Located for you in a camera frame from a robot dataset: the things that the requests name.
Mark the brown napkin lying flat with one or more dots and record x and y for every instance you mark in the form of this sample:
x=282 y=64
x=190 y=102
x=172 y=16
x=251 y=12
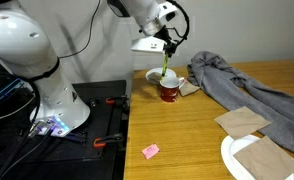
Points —
x=242 y=121

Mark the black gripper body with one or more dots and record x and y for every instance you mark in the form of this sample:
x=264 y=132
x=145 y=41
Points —
x=169 y=41

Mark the small white plate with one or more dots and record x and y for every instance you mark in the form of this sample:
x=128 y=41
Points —
x=155 y=71

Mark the brown napkin on large plate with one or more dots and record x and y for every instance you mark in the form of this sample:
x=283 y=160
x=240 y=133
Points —
x=267 y=160

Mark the black box with blue stripes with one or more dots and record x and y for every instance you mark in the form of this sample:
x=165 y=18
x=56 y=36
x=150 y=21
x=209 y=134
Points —
x=2 y=93

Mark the grey sweater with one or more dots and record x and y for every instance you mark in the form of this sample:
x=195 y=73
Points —
x=253 y=90

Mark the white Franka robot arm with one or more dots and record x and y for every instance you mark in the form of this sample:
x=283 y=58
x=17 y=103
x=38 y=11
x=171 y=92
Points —
x=20 y=43

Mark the pink sticky note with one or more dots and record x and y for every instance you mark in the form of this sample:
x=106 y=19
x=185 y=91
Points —
x=150 y=151

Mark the green pen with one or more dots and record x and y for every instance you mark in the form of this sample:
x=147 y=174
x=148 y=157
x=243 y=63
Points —
x=165 y=66

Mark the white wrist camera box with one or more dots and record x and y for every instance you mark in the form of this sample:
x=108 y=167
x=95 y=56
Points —
x=148 y=45

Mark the brown napkin on small plate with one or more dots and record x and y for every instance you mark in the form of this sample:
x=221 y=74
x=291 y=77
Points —
x=154 y=77

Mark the brown napkin beside mug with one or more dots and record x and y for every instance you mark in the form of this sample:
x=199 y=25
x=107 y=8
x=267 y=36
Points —
x=189 y=89

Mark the black robot mounting board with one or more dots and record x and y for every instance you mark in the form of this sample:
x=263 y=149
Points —
x=100 y=120

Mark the orange black clamp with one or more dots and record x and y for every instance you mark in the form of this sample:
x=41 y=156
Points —
x=115 y=100
x=107 y=140

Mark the red mug white inside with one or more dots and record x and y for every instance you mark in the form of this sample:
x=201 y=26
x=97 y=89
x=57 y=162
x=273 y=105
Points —
x=169 y=94

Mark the large white plate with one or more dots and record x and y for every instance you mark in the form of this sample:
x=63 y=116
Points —
x=228 y=153

